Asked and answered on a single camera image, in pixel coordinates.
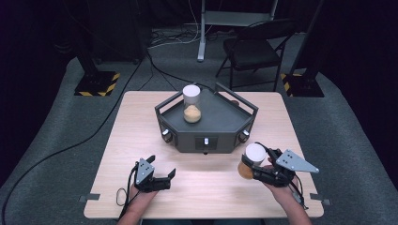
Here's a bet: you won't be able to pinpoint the desk with white legs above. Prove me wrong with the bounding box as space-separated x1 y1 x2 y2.
196 0 280 63

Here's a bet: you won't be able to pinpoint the short black floor cable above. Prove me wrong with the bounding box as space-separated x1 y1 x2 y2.
145 51 218 92

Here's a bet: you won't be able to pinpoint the black stand with striped base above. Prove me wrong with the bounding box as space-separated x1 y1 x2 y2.
73 37 121 98
280 0 326 98

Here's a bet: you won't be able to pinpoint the gray hexagonal drawer rack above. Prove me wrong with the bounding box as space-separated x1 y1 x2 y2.
154 82 260 156

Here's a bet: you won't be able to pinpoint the orange powder jar white lid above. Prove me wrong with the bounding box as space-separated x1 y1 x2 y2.
182 83 203 125
237 142 268 181

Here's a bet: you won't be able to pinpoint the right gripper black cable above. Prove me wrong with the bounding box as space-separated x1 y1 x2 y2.
289 174 310 211

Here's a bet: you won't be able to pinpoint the gray tape strip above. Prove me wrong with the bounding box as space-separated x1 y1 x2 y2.
78 193 101 203
309 192 331 206

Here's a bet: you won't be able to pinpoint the long black floor cable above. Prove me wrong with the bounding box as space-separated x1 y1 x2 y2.
0 50 152 225

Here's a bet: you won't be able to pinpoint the person's right hand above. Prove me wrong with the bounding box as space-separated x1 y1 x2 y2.
262 176 300 202

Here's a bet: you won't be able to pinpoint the black folding chair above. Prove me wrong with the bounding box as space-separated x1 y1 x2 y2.
215 18 297 93

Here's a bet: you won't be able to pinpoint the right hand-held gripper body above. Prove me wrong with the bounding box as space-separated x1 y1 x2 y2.
252 147 320 188

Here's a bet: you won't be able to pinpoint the person's left hand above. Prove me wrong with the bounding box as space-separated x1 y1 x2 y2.
129 184 158 203

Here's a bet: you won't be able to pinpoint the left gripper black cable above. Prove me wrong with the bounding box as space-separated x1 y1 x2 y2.
115 162 139 220

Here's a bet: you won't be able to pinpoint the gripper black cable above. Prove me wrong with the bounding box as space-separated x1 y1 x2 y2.
289 174 310 211
115 162 139 220

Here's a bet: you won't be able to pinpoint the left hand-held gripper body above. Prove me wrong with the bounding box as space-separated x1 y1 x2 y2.
133 157 173 194

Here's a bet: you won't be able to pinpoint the white floor cables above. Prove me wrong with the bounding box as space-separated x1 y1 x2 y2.
149 18 202 51

